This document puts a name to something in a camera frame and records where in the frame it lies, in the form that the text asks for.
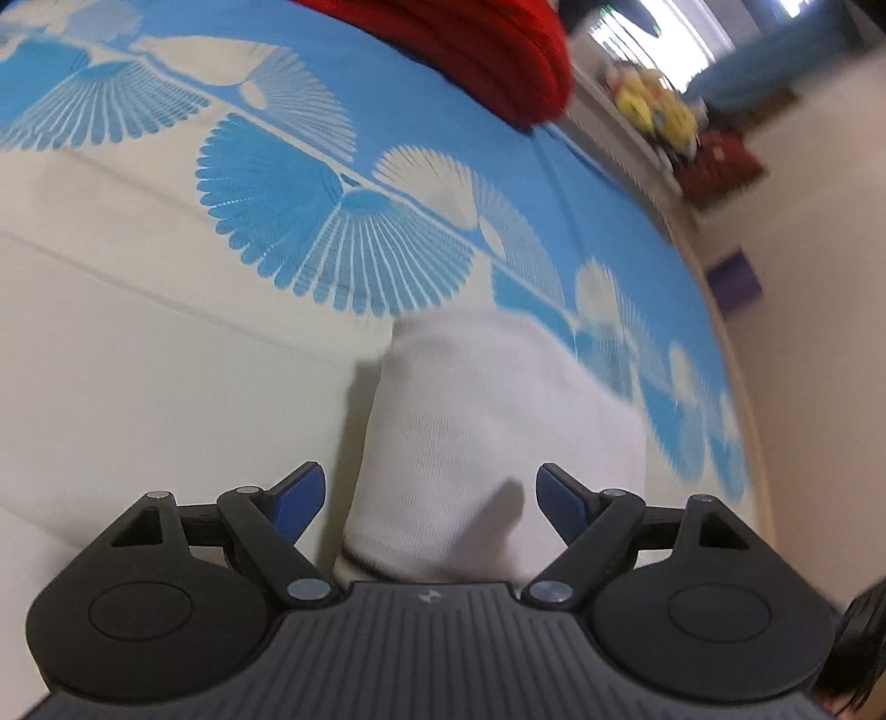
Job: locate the purple box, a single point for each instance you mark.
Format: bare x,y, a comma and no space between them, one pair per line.
735,278

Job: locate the blue cloth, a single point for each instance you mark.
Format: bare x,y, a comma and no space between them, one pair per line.
754,69

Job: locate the white cloth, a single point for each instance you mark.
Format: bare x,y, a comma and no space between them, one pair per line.
484,415

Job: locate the red knit cloth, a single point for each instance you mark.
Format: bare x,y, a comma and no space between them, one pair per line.
498,48

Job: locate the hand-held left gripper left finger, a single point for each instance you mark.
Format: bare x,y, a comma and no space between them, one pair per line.
301,498

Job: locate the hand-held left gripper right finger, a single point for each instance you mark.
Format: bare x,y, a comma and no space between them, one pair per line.
561,500

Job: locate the blue patterned bedsheet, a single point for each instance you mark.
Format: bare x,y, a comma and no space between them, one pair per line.
207,228

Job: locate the yellow plush toys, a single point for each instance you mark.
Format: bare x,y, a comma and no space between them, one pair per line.
654,104

